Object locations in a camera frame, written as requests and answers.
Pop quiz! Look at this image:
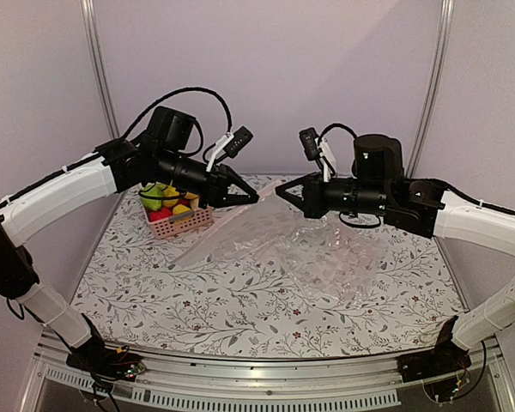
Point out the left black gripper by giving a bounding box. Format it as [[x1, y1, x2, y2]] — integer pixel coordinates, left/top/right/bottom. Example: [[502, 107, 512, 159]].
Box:
[[154, 148, 259, 209]]

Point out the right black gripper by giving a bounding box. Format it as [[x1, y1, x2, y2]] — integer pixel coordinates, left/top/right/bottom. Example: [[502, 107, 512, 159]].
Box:
[[278, 169, 391, 217]]

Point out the pink dotted zip bag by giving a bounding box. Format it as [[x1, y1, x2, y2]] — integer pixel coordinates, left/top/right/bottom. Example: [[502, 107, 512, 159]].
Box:
[[173, 179, 295, 268]]

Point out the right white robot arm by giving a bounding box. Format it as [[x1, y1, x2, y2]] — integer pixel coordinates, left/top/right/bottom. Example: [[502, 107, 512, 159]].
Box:
[[276, 123, 515, 374]]

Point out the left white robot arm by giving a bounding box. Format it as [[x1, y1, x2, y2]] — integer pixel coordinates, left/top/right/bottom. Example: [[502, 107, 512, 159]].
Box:
[[0, 97, 258, 373]]

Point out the crinkled clear zip bag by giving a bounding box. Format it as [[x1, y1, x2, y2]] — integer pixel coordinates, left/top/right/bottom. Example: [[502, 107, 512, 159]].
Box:
[[257, 214, 387, 304]]

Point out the yellow plush lemon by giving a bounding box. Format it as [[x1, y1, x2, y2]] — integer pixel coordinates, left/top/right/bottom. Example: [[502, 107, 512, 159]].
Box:
[[172, 203, 192, 216]]

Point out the yellow plush banana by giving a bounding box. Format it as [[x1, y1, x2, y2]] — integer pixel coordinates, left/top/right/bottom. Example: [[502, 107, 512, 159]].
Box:
[[162, 185, 185, 207]]

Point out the red plush tomato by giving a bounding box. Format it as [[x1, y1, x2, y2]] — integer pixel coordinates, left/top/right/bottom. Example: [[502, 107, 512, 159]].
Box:
[[148, 207, 173, 222]]

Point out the green plush pepper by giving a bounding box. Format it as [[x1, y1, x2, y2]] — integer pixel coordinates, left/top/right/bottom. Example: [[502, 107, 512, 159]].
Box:
[[138, 183, 166, 211]]

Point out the pink plastic basket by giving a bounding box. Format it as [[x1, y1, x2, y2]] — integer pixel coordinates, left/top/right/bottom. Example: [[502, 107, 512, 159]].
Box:
[[144, 207, 213, 239]]

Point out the floral tablecloth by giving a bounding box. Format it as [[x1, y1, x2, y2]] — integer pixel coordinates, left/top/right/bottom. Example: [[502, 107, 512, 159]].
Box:
[[72, 191, 465, 358]]

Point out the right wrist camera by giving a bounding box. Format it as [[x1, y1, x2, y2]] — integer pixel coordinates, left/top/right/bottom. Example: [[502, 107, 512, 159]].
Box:
[[299, 128, 336, 182]]

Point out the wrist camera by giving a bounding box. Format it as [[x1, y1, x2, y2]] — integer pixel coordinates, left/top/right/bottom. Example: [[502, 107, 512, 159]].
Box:
[[203, 126, 253, 173], [299, 128, 336, 182]]

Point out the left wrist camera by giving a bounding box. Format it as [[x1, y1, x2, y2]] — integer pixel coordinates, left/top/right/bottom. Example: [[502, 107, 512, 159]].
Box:
[[203, 126, 253, 173]]

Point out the right aluminium frame post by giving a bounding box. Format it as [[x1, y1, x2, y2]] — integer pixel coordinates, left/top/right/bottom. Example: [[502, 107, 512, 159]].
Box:
[[406, 0, 454, 178]]

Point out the aluminium frame post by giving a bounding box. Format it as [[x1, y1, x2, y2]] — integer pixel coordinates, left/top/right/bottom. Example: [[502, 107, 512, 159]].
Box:
[[80, 0, 119, 139], [406, 0, 454, 178]]

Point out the front aluminium rail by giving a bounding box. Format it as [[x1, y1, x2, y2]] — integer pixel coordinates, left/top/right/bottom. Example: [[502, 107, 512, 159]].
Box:
[[21, 334, 515, 411]]

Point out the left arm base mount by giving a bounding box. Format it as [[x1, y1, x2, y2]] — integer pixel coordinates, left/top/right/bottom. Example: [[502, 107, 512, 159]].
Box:
[[66, 338, 147, 381]]

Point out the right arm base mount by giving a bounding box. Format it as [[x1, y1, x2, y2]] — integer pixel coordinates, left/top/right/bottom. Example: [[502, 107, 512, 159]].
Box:
[[397, 337, 471, 383]]

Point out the left aluminium frame post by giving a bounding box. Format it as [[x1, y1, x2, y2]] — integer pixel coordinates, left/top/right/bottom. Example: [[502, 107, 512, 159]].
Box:
[[80, 0, 119, 139]]

